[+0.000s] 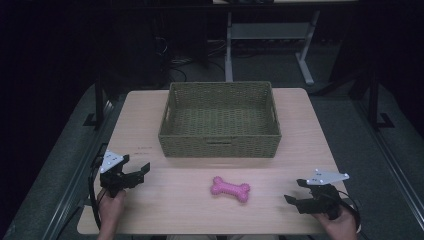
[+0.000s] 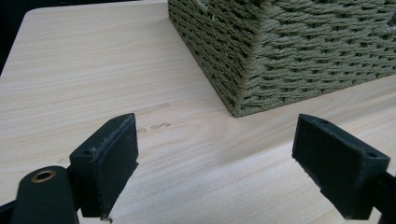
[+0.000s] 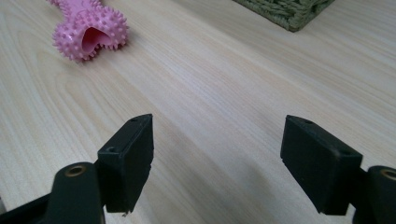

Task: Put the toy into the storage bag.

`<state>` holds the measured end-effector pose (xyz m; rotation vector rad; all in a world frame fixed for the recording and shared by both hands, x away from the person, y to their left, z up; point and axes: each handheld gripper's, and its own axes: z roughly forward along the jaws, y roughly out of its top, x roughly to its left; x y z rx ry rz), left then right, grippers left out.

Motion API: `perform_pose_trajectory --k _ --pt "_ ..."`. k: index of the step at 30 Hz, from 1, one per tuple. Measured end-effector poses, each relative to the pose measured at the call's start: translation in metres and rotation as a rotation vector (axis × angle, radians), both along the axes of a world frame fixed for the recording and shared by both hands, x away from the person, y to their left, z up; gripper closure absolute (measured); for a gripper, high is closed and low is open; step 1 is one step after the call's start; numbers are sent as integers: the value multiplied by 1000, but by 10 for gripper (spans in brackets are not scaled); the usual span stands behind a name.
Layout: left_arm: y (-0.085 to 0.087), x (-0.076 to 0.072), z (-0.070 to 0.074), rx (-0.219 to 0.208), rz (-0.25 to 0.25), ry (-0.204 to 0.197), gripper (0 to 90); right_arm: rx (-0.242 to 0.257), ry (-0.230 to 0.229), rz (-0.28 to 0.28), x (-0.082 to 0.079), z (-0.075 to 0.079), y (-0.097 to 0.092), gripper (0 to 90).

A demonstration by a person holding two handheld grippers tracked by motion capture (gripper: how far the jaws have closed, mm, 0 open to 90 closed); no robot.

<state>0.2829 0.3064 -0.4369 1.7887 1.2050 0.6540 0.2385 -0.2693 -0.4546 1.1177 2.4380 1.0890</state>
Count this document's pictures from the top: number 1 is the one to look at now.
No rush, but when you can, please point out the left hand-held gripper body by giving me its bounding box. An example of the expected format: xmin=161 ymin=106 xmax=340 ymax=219
xmin=98 ymin=150 xmax=146 ymax=199

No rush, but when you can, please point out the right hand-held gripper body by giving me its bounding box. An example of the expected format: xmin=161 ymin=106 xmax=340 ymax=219
xmin=295 ymin=168 xmax=351 ymax=221

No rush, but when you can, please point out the pink bone dog toy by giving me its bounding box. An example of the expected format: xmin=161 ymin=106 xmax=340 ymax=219
xmin=209 ymin=175 xmax=252 ymax=204

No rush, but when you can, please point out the green woven basket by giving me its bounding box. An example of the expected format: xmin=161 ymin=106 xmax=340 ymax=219
xmin=157 ymin=81 xmax=283 ymax=159

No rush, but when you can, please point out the person's left hand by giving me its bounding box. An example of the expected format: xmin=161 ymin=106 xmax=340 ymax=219
xmin=97 ymin=187 xmax=128 ymax=232

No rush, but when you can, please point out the person's right hand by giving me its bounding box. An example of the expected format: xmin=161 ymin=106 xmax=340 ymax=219
xmin=311 ymin=203 xmax=362 ymax=240

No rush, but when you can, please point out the black metal stand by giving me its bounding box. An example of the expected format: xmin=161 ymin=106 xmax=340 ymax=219
xmin=364 ymin=64 xmax=396 ymax=132
xmin=82 ymin=71 xmax=114 ymax=132

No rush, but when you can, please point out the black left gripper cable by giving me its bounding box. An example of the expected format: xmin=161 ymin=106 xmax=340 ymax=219
xmin=87 ymin=155 xmax=105 ymax=231

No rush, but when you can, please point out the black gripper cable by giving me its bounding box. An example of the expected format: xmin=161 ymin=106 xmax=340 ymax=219
xmin=335 ymin=189 xmax=363 ymax=234
xmin=87 ymin=155 xmax=105 ymax=231

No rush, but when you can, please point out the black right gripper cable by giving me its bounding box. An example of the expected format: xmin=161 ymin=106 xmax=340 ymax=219
xmin=335 ymin=189 xmax=363 ymax=234

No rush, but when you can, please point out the aluminium floor rail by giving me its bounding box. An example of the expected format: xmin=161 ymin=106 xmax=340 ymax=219
xmin=39 ymin=99 xmax=116 ymax=240
xmin=351 ymin=98 xmax=424 ymax=233

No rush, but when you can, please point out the bundle of floor cables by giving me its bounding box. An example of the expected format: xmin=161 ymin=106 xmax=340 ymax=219
xmin=154 ymin=34 xmax=228 ymax=83

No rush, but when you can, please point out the grey metal desk frame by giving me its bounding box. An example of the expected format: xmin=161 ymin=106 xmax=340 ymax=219
xmin=223 ymin=9 xmax=322 ymax=86

